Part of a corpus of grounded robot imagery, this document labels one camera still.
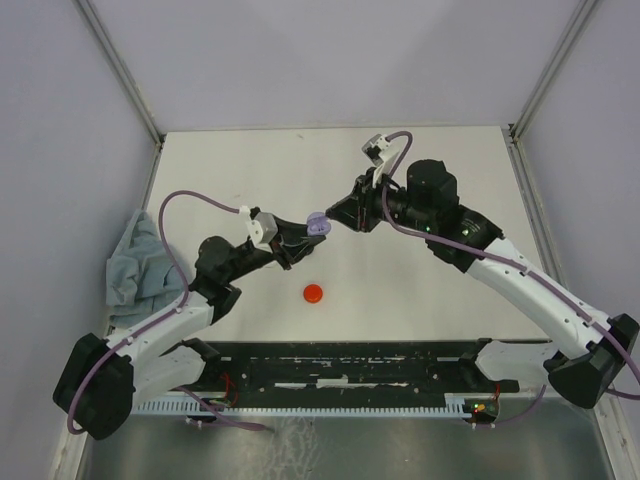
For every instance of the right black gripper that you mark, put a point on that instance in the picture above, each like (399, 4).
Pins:
(357, 209)

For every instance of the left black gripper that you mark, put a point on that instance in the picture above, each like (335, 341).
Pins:
(292, 242)

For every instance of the purple earbud charging case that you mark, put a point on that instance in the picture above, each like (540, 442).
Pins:
(318, 224)

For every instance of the red earbud charging case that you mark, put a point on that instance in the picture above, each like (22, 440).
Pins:
(313, 293)

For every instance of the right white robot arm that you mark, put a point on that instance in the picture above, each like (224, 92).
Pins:
(586, 348)

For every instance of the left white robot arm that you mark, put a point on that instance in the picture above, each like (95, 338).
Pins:
(106, 379)

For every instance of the blue-grey cloth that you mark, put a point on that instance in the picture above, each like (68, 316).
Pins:
(140, 277)

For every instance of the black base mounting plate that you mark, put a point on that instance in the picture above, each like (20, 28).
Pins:
(439, 366)

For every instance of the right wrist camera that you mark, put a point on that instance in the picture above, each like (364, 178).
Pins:
(382, 154)

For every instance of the left aluminium frame post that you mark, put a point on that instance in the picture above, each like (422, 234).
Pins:
(99, 32)

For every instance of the aluminium frame post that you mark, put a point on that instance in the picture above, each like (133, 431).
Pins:
(577, 24)
(99, 32)

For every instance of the right aluminium frame post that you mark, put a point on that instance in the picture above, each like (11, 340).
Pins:
(577, 24)

